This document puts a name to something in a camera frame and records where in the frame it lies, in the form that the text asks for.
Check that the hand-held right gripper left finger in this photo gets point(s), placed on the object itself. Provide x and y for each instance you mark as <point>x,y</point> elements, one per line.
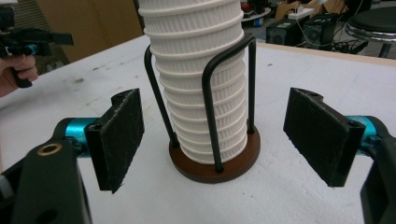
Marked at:
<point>116,140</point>

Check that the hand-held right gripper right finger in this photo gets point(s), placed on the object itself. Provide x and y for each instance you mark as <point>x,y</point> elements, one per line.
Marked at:
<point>320,137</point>

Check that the stack of white paper cups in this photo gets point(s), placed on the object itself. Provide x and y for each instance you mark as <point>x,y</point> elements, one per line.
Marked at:
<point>193,46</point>

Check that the brown cardboard panel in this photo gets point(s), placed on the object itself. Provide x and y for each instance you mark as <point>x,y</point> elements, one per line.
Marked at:
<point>93,25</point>

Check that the black computer tower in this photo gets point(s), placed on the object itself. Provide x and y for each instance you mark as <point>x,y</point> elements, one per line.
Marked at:
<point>285,32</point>
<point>320,29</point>

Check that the white power strip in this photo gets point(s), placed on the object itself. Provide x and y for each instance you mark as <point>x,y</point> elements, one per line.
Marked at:
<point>300,14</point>

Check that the black round stool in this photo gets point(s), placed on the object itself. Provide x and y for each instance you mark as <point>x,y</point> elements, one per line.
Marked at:
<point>373,21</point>

